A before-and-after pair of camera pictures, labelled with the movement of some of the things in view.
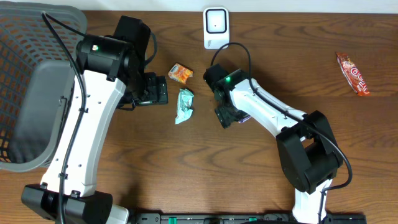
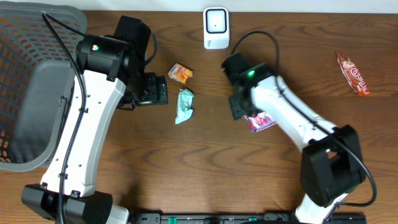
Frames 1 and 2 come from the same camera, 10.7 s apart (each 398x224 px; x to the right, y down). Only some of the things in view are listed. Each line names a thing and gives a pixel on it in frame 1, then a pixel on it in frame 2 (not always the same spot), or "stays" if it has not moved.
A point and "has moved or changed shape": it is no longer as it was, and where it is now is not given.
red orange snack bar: (352, 74) stays
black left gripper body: (158, 90) stays
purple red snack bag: (244, 119) has moved or changed shape
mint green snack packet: (184, 106) stays
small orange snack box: (180, 73) stays
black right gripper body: (228, 114) to (242, 106)
